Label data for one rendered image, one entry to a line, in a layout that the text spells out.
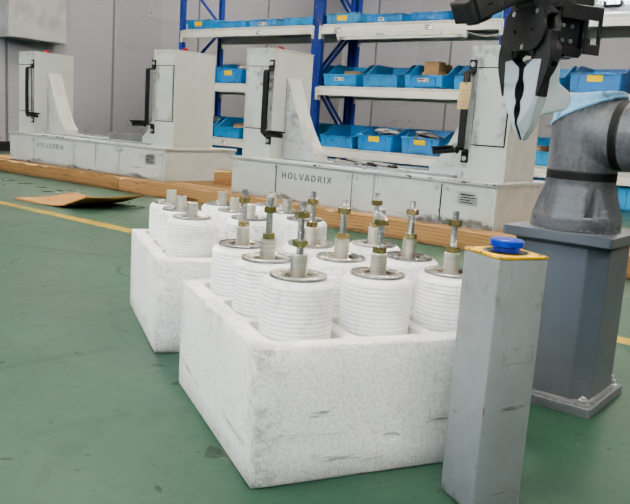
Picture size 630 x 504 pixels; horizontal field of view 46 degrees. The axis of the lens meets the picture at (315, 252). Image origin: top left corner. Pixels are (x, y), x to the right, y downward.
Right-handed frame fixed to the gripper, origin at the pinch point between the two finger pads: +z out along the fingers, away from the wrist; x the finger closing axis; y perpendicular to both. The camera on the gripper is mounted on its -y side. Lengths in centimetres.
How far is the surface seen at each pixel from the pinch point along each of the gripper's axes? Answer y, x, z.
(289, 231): 0, 68, 23
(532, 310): 2.4, -3.4, 20.8
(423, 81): 263, 460, -41
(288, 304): -21.6, 13.3, 23.5
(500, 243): -1.4, -0.9, 13.3
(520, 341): 1.2, -3.4, 24.5
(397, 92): 251, 480, -32
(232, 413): -27, 18, 39
